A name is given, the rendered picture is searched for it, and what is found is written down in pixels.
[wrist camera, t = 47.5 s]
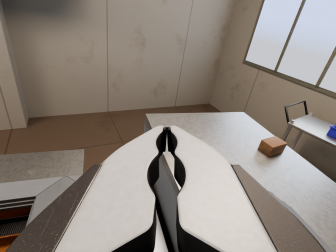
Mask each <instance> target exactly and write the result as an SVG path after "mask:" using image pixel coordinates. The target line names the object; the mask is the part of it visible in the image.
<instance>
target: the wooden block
mask: <svg viewBox="0 0 336 252"><path fill-rule="evenodd" d="M287 144H288V143H287V142H285V141H283V140H282V139H280V138H278V137H277V136H273V137H269V138H266V139H262V140H261V142H260V144H259V146H258V150H260V151H261V152H262V153H264V154H265V155H267V156H268V157H271V156H274V155H277V154H280V153H283V151H284V149H285V148H286V146H287Z"/></svg>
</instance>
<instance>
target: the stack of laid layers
mask: <svg viewBox="0 0 336 252"><path fill-rule="evenodd" d="M35 199H36V196H33V197H26V198H18V199H10V200H2V201H0V212H3V211H10V210H17V209H24V208H31V210H30V213H29V217H28V220H27V224H26V227H27V226H28V223H29V220H30V216H31V213H32V209H33V206H34V202H35Z"/></svg>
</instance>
